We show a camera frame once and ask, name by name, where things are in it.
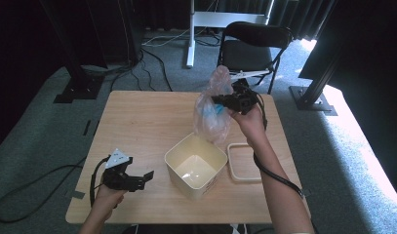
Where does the grey tape piece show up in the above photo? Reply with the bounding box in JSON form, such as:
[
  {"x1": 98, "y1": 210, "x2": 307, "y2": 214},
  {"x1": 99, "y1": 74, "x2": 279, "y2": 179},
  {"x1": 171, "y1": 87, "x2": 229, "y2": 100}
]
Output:
[{"x1": 68, "y1": 189, "x2": 87, "y2": 200}]

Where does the white floor cable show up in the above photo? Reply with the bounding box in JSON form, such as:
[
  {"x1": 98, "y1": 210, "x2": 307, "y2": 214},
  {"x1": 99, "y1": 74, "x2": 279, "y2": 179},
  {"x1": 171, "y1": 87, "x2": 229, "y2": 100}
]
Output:
[{"x1": 141, "y1": 28, "x2": 191, "y2": 48}]

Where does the clear plastic bag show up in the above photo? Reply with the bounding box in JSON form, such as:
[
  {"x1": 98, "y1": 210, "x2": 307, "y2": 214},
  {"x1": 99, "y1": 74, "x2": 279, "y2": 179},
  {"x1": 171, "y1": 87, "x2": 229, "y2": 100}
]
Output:
[{"x1": 192, "y1": 64, "x2": 235, "y2": 145}]

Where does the blue white wrapper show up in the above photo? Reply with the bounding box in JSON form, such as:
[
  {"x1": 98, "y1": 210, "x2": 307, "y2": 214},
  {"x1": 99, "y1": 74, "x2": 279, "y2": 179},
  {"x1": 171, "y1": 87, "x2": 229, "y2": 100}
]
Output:
[{"x1": 202, "y1": 101, "x2": 226, "y2": 123}]

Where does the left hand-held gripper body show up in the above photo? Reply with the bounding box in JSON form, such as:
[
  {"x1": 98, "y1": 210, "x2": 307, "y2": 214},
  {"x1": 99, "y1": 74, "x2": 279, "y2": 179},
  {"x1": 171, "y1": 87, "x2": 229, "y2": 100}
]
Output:
[{"x1": 100, "y1": 148, "x2": 145, "y2": 193}]

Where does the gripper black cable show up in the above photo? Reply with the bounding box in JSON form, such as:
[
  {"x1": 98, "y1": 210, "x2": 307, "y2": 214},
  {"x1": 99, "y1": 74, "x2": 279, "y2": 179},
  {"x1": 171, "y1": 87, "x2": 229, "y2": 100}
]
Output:
[
  {"x1": 253, "y1": 92, "x2": 306, "y2": 199},
  {"x1": 0, "y1": 155, "x2": 112, "y2": 225}
]

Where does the cream plastic bin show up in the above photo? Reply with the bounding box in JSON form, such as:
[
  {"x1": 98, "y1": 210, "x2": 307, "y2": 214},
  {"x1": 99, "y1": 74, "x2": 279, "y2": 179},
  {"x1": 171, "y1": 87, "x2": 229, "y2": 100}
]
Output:
[{"x1": 164, "y1": 132, "x2": 228, "y2": 201}]

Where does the black floor cable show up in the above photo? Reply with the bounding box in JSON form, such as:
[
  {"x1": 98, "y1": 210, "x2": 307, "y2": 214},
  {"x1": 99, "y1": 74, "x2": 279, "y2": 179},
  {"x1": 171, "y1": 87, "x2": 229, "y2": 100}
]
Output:
[{"x1": 109, "y1": 48, "x2": 175, "y2": 93}]

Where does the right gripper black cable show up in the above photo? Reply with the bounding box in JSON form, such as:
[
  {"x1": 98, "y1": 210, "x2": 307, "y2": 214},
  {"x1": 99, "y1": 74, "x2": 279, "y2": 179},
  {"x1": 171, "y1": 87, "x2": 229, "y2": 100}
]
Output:
[{"x1": 253, "y1": 92, "x2": 306, "y2": 199}]

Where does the black stand with square base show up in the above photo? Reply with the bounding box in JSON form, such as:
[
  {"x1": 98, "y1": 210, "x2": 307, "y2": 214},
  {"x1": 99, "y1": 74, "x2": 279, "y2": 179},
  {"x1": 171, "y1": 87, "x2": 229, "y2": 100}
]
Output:
[{"x1": 39, "y1": 0, "x2": 106, "y2": 104}]

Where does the person's right hand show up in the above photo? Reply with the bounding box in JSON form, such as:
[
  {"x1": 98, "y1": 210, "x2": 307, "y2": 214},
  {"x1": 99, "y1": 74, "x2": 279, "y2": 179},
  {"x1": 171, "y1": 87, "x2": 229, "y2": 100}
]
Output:
[{"x1": 227, "y1": 103, "x2": 269, "y2": 144}]

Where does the white bar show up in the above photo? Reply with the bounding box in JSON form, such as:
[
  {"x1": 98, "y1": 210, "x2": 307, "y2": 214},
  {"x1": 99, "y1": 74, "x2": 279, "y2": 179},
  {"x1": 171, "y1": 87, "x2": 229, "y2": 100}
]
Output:
[{"x1": 229, "y1": 68, "x2": 272, "y2": 82}]

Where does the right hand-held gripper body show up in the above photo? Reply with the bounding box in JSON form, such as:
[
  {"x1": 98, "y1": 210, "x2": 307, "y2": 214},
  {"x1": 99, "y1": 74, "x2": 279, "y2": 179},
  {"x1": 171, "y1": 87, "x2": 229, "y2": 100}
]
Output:
[{"x1": 223, "y1": 77, "x2": 262, "y2": 116}]

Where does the person's left hand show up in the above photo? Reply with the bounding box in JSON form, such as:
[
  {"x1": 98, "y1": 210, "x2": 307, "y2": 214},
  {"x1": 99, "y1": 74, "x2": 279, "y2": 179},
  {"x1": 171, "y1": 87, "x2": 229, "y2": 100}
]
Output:
[{"x1": 94, "y1": 183, "x2": 129, "y2": 216}]

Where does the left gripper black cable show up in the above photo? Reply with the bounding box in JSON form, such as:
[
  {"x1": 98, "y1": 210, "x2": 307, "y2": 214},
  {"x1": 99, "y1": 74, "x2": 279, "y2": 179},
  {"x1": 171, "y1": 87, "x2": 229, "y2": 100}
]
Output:
[{"x1": 0, "y1": 155, "x2": 112, "y2": 225}]

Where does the black folding chair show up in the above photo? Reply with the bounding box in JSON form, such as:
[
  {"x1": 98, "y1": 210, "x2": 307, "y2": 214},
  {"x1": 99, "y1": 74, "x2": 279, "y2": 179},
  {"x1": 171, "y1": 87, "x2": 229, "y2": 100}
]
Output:
[{"x1": 218, "y1": 20, "x2": 295, "y2": 96}]

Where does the cream bin lid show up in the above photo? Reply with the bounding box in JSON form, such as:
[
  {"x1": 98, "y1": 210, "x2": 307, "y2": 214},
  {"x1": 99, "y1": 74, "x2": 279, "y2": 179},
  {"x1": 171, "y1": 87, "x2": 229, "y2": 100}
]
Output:
[{"x1": 226, "y1": 141, "x2": 263, "y2": 183}]

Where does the dark curtain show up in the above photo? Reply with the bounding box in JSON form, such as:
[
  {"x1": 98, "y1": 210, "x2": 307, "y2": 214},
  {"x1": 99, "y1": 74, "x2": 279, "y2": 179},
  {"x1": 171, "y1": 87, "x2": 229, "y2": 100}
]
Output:
[
  {"x1": 134, "y1": 0, "x2": 337, "y2": 42},
  {"x1": 0, "y1": 0, "x2": 145, "y2": 157},
  {"x1": 298, "y1": 0, "x2": 397, "y2": 204}
]

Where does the black metal stand with plate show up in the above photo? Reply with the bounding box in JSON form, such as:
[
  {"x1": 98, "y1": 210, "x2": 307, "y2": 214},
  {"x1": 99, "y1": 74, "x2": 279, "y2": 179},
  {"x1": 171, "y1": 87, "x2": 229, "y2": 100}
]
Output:
[{"x1": 289, "y1": 38, "x2": 338, "y2": 117}]

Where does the white desk frame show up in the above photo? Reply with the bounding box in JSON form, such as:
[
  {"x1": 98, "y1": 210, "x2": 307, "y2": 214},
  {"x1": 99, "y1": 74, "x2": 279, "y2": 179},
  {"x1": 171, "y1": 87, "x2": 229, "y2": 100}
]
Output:
[{"x1": 185, "y1": 0, "x2": 276, "y2": 69}]

